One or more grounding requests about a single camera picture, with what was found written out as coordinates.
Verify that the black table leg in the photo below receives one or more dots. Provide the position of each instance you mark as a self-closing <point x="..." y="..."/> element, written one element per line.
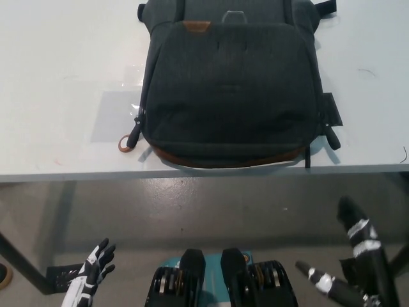
<point x="22" y="260"/>

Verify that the black perforated foot plate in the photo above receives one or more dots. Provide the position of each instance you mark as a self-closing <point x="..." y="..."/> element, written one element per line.
<point x="62" y="275"/>

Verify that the brown soled shoe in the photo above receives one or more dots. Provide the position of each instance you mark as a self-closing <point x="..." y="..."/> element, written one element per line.
<point x="4" y="276"/>

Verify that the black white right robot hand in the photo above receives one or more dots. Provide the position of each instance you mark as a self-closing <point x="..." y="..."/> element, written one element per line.
<point x="364" y="236"/>

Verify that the black teal robot body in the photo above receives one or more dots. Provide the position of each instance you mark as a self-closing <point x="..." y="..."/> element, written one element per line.
<point x="233" y="281"/>

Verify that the dark grey backpack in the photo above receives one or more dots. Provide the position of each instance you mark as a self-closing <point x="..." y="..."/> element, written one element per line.
<point x="230" y="96"/>

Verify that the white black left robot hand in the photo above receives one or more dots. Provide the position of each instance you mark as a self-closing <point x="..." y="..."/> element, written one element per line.
<point x="86" y="278"/>

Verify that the transparent plastic film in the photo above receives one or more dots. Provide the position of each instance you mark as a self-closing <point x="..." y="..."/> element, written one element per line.
<point x="132" y="75"/>

